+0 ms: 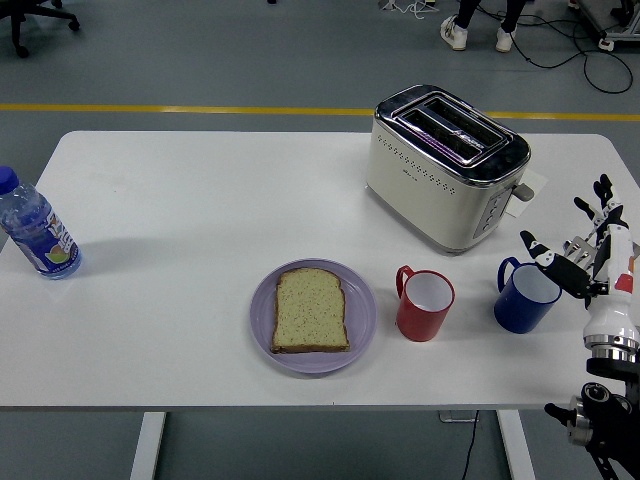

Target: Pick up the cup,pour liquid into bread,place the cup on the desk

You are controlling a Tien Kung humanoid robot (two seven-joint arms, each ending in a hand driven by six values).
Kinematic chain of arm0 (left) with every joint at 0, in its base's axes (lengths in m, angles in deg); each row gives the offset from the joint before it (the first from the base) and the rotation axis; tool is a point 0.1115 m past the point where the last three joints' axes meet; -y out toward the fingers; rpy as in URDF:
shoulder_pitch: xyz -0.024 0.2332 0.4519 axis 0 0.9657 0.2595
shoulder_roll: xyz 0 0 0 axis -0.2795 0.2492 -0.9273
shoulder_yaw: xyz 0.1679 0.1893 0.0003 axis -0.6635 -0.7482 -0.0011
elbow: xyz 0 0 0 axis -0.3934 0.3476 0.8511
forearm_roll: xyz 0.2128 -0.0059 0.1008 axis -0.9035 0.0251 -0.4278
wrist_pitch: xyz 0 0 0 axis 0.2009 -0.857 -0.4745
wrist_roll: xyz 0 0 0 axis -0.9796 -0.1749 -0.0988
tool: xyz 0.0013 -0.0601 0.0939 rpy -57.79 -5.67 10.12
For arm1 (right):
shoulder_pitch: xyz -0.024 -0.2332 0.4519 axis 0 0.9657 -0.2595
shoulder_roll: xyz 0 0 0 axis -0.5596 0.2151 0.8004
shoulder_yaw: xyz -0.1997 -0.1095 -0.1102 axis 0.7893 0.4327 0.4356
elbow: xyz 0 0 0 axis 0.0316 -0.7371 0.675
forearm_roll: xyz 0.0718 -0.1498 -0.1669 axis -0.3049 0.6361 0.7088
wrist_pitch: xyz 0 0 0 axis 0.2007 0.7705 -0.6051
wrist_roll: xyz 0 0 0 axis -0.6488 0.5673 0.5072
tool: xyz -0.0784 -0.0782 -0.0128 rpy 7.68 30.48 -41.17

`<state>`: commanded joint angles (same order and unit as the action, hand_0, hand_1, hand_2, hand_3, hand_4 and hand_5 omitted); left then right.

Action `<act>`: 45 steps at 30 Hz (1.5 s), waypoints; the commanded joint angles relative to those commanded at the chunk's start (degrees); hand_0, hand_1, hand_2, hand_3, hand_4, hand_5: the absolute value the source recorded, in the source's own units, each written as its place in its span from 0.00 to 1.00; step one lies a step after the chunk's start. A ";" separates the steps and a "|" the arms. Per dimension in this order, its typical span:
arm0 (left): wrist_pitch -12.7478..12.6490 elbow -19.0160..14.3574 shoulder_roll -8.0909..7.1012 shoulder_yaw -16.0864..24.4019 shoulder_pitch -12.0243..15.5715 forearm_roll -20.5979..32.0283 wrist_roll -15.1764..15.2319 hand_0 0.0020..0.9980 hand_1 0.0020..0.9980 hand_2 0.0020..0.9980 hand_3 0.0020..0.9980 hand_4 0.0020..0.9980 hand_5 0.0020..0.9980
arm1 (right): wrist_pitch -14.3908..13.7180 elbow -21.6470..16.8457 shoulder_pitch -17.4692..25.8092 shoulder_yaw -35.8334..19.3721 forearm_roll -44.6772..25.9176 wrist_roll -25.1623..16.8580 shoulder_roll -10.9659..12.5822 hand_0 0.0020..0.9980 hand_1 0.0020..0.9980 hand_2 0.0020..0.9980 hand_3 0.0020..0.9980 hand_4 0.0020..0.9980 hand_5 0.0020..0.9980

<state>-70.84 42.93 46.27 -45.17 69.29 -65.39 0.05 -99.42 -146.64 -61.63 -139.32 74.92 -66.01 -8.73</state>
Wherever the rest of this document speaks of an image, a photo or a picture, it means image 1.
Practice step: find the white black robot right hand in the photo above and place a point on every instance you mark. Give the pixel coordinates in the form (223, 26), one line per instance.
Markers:
(612, 310)

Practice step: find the blue enamel cup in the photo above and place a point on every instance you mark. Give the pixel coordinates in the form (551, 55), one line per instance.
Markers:
(520, 310)

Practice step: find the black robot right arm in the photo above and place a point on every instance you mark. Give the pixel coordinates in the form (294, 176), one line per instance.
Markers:
(610, 405)

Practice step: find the red enamel cup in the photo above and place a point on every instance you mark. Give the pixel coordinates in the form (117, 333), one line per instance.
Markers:
(417, 320)

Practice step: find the slice of toast bread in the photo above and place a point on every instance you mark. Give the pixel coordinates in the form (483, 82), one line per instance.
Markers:
(310, 312)

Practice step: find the silver metal toast rack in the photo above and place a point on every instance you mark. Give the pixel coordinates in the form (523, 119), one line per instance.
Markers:
(580, 249)

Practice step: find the white paper card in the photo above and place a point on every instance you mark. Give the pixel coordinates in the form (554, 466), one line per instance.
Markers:
(537, 178)

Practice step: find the white table leg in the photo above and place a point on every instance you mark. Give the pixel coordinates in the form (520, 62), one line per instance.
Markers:
(515, 445)
(147, 445)

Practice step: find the cream chrome toaster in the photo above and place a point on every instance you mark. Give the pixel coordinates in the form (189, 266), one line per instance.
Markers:
(425, 205)

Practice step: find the purple round plate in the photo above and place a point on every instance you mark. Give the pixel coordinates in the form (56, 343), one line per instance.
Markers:
(361, 310)

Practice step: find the person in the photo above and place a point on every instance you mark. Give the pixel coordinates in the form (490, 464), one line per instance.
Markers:
(457, 32)

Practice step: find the clear blue-capped water bottle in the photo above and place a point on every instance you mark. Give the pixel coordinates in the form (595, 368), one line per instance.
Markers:
(37, 235)

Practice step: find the black office chair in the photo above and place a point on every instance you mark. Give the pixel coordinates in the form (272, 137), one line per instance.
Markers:
(20, 15)

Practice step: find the grey under-table bracket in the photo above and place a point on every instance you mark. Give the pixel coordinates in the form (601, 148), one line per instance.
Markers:
(452, 416)

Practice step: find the metal equipment frame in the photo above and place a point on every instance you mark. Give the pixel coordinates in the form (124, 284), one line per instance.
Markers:
(607, 42)

